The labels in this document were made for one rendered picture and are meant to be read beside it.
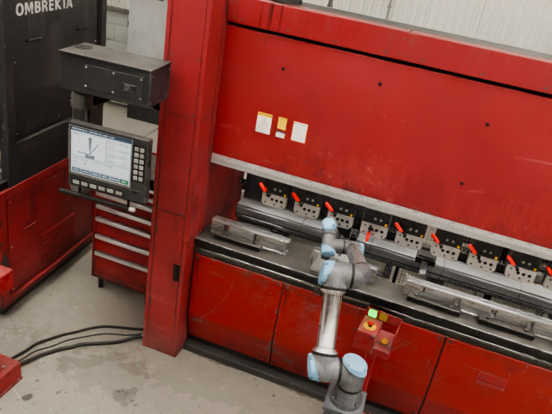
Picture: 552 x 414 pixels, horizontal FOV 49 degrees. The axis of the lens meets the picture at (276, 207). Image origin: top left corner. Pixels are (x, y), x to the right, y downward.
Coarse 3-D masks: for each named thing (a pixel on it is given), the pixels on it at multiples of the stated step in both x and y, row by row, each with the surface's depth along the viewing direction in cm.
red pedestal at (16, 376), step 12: (0, 264) 323; (0, 276) 314; (12, 276) 322; (0, 288) 315; (0, 360) 353; (12, 360) 355; (0, 372) 345; (12, 372) 350; (0, 384) 342; (12, 384) 352; (0, 396) 343
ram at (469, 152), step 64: (256, 64) 323; (320, 64) 311; (384, 64) 300; (320, 128) 324; (384, 128) 312; (448, 128) 302; (512, 128) 292; (320, 192) 338; (384, 192) 326; (448, 192) 314; (512, 192) 303
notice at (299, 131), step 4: (296, 124) 328; (300, 124) 327; (304, 124) 326; (292, 128) 330; (296, 128) 329; (300, 128) 328; (304, 128) 327; (292, 132) 330; (296, 132) 330; (300, 132) 329; (304, 132) 328; (292, 136) 331; (296, 136) 331; (300, 136) 330; (304, 136) 329; (296, 140) 332; (300, 140) 331; (304, 140) 330
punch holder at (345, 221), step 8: (336, 200) 337; (336, 208) 339; (344, 208) 337; (352, 208) 336; (328, 216) 342; (336, 216) 340; (344, 216) 339; (352, 216) 337; (344, 224) 340; (352, 224) 347
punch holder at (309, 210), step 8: (304, 192) 342; (312, 192) 340; (304, 200) 344; (312, 200) 342; (320, 200) 340; (296, 208) 347; (304, 208) 347; (312, 208) 343; (320, 208) 347; (304, 216) 347; (312, 216) 345
